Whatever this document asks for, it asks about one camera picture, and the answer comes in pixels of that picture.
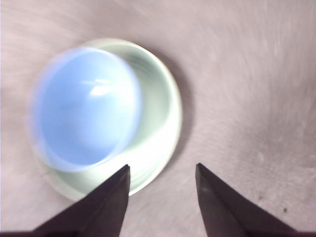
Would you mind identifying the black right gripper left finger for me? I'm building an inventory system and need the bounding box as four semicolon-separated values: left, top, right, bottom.
31;164;131;237

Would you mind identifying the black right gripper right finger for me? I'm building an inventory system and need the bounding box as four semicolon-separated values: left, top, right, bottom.
195;162;298;237

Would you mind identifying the blue ribbed bowl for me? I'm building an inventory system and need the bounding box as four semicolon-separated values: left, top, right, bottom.
28;46;143;173

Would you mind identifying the pale green round plate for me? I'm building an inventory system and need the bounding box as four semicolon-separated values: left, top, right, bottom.
37;37;184;202

